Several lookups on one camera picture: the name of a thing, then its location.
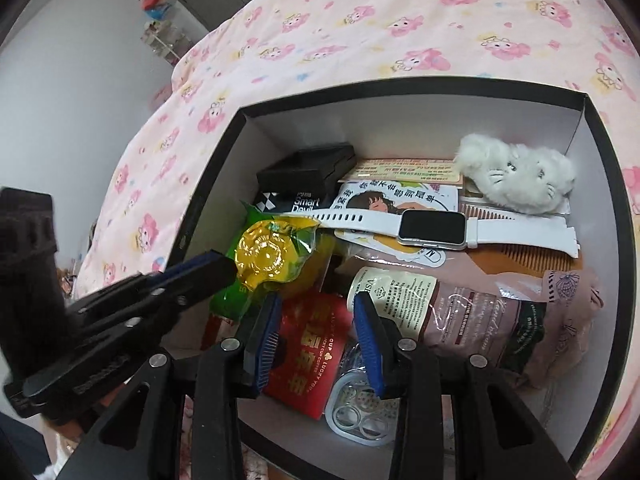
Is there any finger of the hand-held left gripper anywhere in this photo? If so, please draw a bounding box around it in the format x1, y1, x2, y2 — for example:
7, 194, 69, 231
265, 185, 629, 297
66, 251, 224, 322
79, 257, 237, 347

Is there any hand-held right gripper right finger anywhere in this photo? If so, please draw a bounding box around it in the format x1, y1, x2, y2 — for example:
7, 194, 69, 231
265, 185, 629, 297
352, 291, 576, 480

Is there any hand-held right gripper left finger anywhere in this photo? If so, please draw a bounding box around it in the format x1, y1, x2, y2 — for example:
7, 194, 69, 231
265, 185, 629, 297
56, 292, 286, 480

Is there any red envelope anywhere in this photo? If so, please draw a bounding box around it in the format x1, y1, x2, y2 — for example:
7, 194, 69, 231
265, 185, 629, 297
262, 287, 353, 421

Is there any green yellow snack packet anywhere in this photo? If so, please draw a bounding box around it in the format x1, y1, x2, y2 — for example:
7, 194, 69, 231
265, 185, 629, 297
209, 200, 337, 321

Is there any pink labelled pouch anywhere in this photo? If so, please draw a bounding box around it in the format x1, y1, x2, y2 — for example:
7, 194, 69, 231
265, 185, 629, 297
334, 255, 605, 391

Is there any white smartwatch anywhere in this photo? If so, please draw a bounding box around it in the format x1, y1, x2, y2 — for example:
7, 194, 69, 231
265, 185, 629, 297
280, 207, 582, 258

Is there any cartoon girl sticker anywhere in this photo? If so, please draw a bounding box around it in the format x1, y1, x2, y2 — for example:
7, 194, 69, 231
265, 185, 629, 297
332, 180, 460, 266

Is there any black storage box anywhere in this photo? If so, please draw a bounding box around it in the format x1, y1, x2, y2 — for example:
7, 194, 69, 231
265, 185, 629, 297
170, 76, 633, 471

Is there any clear plastic case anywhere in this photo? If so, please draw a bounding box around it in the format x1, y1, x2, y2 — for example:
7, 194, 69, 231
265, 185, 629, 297
324, 340, 401, 443

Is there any black device box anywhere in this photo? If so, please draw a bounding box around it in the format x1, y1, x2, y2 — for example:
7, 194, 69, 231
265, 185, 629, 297
252, 191, 331, 221

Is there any small black lidded case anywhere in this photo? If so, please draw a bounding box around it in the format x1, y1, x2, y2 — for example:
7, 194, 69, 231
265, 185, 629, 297
256, 142, 357, 208

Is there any wooden comb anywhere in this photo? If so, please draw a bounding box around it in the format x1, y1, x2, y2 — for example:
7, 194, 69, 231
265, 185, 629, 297
459, 195, 581, 273

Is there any white toy shelf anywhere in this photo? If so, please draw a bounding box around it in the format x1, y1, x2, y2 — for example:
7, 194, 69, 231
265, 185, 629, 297
135, 0, 193, 68

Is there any white plush toy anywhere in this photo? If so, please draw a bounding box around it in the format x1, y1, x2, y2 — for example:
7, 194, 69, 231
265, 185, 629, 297
454, 132, 577, 210

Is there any pink printed blanket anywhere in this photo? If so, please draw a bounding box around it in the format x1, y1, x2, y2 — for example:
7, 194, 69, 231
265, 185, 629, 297
75, 0, 640, 480

